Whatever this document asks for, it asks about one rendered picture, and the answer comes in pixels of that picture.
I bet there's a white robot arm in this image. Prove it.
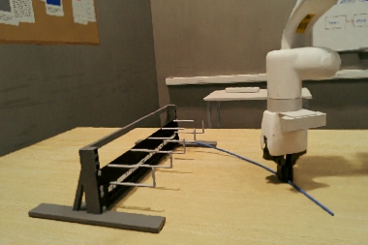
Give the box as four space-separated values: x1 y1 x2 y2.
266 0 341 132

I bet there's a grey free-standing rack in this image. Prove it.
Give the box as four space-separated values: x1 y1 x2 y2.
28 105 217 233

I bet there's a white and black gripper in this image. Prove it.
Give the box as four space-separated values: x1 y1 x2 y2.
261 109 308 183

